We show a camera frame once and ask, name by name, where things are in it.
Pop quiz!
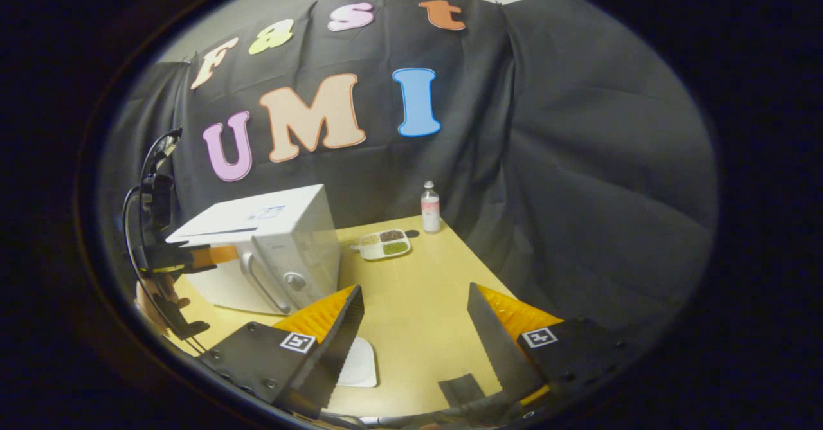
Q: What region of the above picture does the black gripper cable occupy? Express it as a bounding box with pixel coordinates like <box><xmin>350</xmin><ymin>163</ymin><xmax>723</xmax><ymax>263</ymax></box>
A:
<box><xmin>122</xmin><ymin>131</ymin><xmax>206</xmax><ymax>357</ymax></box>

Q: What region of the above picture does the white square plate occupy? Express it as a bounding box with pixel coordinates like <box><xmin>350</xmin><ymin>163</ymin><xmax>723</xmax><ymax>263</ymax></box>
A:
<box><xmin>336</xmin><ymin>337</ymin><xmax>379</xmax><ymax>388</ymax></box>

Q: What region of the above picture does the black tape strip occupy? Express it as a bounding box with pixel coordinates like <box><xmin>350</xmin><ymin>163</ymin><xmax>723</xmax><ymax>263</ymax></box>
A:
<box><xmin>439</xmin><ymin>373</ymin><xmax>487</xmax><ymax>408</ymax></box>

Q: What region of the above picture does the white divided tray with beans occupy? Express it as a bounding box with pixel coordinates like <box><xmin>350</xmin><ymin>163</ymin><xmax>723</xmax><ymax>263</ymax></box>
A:
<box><xmin>350</xmin><ymin>229</ymin><xmax>412</xmax><ymax>262</ymax></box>

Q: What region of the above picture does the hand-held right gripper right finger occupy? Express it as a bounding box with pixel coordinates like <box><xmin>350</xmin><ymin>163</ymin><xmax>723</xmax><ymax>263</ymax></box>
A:
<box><xmin>467</xmin><ymin>282</ymin><xmax>634</xmax><ymax>408</ymax></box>

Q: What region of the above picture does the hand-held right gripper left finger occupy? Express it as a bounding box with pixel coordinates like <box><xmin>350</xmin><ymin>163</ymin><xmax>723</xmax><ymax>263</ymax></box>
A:
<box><xmin>199</xmin><ymin>284</ymin><xmax>365</xmax><ymax>418</ymax></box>

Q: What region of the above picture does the small clear bottle pink label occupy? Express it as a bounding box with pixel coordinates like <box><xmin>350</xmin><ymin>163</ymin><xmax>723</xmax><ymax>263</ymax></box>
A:
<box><xmin>421</xmin><ymin>181</ymin><xmax>442</xmax><ymax>234</ymax></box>

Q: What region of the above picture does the white microwave oven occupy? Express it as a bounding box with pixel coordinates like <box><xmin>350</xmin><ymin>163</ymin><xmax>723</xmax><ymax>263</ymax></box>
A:
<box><xmin>165</xmin><ymin>184</ymin><xmax>341</xmax><ymax>316</ymax></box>

